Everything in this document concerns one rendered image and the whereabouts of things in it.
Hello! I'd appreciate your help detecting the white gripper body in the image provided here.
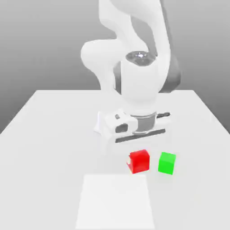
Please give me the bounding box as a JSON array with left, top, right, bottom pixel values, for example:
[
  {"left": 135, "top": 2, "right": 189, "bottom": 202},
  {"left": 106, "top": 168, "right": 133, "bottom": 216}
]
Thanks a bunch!
[{"left": 112, "top": 125, "right": 171, "bottom": 151}]

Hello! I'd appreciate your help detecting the small red cube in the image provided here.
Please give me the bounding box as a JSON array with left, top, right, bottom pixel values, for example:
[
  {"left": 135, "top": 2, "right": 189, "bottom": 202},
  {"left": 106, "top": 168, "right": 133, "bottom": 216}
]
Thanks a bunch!
[{"left": 127, "top": 149, "right": 150, "bottom": 174}]

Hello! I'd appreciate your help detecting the small green cube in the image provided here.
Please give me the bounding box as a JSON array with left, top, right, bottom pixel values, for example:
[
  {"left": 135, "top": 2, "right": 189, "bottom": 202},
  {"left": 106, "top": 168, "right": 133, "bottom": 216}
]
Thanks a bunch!
[{"left": 158, "top": 152, "right": 177, "bottom": 175}]

